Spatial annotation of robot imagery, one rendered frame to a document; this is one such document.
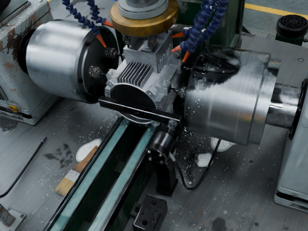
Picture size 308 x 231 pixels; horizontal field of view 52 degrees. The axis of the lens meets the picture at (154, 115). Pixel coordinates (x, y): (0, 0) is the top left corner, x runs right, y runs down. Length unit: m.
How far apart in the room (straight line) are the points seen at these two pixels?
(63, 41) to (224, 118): 0.51
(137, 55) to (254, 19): 2.44
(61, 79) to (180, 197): 0.49
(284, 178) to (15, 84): 0.87
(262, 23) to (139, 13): 2.47
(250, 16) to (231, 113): 2.57
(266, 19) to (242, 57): 2.46
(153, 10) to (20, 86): 0.57
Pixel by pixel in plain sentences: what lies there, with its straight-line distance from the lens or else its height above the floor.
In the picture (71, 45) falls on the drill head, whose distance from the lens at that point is 0.95.
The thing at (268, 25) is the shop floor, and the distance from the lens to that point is 3.17.
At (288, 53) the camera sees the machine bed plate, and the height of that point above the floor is 0.80.
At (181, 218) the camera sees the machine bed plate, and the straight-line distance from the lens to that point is 0.93.
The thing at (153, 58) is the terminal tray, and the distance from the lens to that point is 0.86.
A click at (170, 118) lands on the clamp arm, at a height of 1.03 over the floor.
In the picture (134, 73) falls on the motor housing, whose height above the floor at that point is 1.11.
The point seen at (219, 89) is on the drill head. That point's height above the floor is 1.13.
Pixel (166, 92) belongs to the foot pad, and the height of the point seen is 1.06.
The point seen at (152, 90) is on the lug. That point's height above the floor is 1.09.
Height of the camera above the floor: 1.65
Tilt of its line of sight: 47 degrees down
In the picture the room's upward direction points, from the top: 8 degrees counter-clockwise
